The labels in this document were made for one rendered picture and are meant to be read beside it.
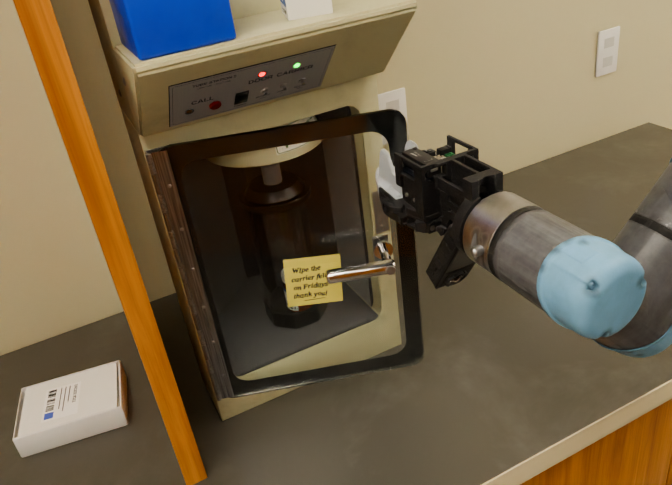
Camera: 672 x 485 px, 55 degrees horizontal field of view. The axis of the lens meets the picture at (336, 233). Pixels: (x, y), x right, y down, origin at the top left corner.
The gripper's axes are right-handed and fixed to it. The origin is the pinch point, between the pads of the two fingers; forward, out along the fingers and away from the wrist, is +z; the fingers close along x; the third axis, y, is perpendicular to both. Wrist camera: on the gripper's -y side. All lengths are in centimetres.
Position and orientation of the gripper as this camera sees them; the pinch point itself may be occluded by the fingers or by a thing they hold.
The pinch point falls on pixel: (386, 177)
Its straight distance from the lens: 79.5
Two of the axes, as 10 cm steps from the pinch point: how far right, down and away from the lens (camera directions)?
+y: -1.2, -8.6, -4.9
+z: -4.4, -4.0, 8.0
